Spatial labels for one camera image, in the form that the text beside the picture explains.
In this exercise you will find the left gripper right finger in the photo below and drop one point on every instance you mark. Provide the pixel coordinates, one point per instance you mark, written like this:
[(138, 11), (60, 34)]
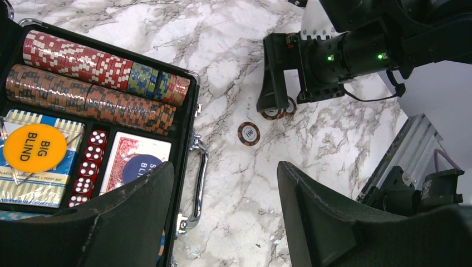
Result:
[(326, 228)]

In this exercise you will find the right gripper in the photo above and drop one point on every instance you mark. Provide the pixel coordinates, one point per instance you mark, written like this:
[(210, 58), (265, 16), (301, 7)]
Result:
[(320, 64)]

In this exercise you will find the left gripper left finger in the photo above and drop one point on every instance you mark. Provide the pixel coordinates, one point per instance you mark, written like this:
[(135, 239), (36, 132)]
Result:
[(120, 228)]

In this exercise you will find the brown 100 chip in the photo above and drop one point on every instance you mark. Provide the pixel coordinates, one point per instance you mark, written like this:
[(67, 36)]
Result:
[(291, 109), (273, 114), (248, 133)]

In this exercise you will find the blue dealer button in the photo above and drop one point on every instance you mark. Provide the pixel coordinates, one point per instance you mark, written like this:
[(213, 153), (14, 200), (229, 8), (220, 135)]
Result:
[(138, 166)]

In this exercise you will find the red card deck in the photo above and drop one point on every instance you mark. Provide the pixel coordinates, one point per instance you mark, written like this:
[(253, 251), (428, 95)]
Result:
[(132, 156)]

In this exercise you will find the orange dealer button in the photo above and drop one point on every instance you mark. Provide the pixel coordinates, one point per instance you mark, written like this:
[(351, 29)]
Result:
[(34, 148)]

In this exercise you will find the black poker case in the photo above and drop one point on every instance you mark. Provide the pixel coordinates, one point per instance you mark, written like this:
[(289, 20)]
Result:
[(55, 72)]

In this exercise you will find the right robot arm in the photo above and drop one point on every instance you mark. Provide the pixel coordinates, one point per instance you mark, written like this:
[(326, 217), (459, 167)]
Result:
[(392, 35)]

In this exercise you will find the blue card deck in case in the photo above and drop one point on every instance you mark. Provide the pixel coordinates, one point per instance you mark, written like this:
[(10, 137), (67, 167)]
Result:
[(39, 188)]

